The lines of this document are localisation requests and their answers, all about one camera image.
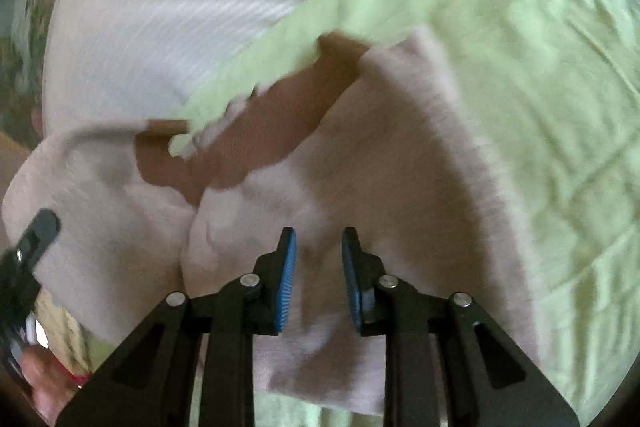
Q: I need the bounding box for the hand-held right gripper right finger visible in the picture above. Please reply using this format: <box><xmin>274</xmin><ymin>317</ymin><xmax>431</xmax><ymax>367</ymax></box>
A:
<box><xmin>341</xmin><ymin>227</ymin><xmax>581</xmax><ymax>427</ymax></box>

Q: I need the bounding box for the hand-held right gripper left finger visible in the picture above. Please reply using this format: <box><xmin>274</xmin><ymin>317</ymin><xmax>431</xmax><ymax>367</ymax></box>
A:
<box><xmin>55</xmin><ymin>227</ymin><xmax>298</xmax><ymax>427</ymax></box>

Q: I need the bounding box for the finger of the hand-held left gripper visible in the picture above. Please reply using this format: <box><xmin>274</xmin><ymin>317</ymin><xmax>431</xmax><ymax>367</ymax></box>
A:
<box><xmin>10</xmin><ymin>208</ymin><xmax>62</xmax><ymax>269</ymax></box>

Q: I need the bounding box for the pink knit sweater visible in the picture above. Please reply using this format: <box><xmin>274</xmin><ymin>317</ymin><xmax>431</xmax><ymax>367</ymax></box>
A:
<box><xmin>2</xmin><ymin>29</ymin><xmax>546</xmax><ymax>418</ymax></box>

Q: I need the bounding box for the person's left hand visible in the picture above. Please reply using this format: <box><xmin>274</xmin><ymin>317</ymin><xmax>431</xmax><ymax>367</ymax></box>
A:
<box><xmin>20</xmin><ymin>346</ymin><xmax>92</xmax><ymax>425</ymax></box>

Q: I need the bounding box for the green checkered pillow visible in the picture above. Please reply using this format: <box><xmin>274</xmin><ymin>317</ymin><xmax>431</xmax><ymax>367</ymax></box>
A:
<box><xmin>32</xmin><ymin>289</ymin><xmax>113</xmax><ymax>375</ymax></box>

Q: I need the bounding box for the white striped quilt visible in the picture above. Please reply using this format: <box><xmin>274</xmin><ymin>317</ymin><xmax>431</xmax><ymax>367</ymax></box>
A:
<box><xmin>42</xmin><ymin>0</ymin><xmax>501</xmax><ymax>142</ymax></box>

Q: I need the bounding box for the light green bed sheet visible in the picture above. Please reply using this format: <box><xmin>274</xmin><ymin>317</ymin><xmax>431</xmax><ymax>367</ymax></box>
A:
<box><xmin>167</xmin><ymin>0</ymin><xmax>640</xmax><ymax>427</ymax></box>

